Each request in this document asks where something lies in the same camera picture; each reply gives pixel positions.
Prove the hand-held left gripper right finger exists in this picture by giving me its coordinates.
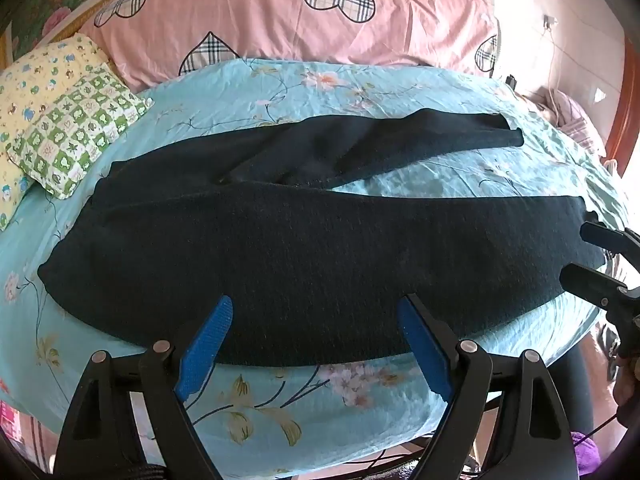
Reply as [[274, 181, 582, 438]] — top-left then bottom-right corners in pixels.
[[396, 292, 581, 480]]

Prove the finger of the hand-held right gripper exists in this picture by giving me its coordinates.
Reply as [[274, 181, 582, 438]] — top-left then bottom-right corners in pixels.
[[559, 262, 632, 311], [580, 221, 640, 257]]

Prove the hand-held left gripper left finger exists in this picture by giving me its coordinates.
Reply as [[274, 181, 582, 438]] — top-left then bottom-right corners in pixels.
[[52, 295, 235, 480]]

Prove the person's right hand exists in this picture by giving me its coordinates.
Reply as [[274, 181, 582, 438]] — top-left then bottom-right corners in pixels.
[[614, 355, 640, 426]]

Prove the light blue floral bed sheet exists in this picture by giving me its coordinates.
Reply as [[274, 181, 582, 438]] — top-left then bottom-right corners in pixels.
[[0, 57, 631, 471]]

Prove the striped cloth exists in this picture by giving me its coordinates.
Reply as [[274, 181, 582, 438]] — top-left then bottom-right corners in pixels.
[[537, 87, 608, 156]]

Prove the purple cloth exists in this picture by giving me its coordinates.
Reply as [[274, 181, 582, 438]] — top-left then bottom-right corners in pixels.
[[572, 430, 601, 472]]

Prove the green checked pillow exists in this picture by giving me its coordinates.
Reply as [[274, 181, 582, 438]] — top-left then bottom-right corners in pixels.
[[6, 65, 155, 201]]

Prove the yellow printed pillow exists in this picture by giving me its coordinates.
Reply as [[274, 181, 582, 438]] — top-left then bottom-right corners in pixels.
[[0, 32, 113, 231]]

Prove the pink pillow with plaid hearts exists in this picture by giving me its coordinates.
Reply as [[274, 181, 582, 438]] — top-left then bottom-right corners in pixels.
[[79, 0, 501, 93]]

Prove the gold framed garden picture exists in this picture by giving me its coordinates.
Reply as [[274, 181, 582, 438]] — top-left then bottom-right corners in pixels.
[[0, 0, 448, 68]]

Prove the black cable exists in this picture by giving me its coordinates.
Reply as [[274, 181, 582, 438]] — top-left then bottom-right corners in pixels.
[[575, 414, 617, 453]]

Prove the red-brown wooden frame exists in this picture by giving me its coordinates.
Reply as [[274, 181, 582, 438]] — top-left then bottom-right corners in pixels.
[[602, 25, 640, 176]]

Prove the white cable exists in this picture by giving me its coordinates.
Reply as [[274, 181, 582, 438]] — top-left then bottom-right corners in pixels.
[[547, 25, 561, 103]]

